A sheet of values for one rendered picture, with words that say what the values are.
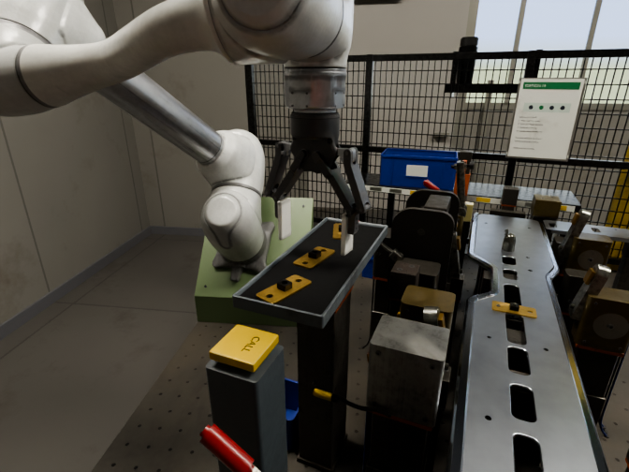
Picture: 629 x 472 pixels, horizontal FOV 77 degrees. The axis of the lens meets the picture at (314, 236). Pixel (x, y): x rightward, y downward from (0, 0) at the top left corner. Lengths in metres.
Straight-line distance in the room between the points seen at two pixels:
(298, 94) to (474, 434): 0.53
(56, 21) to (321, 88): 0.54
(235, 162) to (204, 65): 2.61
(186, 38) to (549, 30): 3.36
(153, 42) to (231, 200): 0.64
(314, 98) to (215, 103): 3.16
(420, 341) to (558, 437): 0.22
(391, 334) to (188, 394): 0.67
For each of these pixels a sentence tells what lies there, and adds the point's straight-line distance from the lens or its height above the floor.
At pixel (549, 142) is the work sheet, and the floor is 1.21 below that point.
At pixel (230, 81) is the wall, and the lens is 3.66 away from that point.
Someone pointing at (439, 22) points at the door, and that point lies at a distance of 3.48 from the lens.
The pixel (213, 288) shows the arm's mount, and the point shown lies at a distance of 1.32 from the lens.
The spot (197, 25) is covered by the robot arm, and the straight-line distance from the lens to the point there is 0.48.
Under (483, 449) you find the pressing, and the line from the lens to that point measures 0.62.
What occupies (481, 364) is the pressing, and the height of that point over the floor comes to 1.00.
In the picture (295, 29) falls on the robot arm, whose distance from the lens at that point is 0.40.
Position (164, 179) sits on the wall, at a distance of 4.06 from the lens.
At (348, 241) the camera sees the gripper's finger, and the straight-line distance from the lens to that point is 0.63.
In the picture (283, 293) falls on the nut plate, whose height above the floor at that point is 1.16.
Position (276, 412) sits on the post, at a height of 1.06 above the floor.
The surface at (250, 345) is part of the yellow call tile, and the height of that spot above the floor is 1.16.
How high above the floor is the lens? 1.45
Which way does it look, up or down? 22 degrees down
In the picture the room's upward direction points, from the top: straight up
